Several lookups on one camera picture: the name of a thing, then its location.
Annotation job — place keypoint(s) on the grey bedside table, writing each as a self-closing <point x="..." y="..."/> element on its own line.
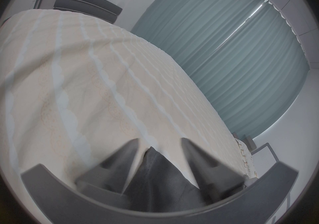
<point x="249" y="140"/>

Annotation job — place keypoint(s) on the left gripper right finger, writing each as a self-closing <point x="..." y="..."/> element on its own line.
<point x="211" y="175"/>

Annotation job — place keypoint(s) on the white printed pillow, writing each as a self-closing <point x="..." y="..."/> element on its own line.
<point x="246" y="160"/>

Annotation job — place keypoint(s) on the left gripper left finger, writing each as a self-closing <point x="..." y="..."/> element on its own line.
<point x="112" y="170"/>

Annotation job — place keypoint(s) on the black T-shirt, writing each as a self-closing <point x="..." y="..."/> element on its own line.
<point x="154" y="180"/>

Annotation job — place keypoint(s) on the blue-green curtain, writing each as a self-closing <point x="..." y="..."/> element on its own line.
<point x="187" y="13"/>
<point x="261" y="68"/>

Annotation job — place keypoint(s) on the bed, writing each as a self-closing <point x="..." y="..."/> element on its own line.
<point x="99" y="80"/>

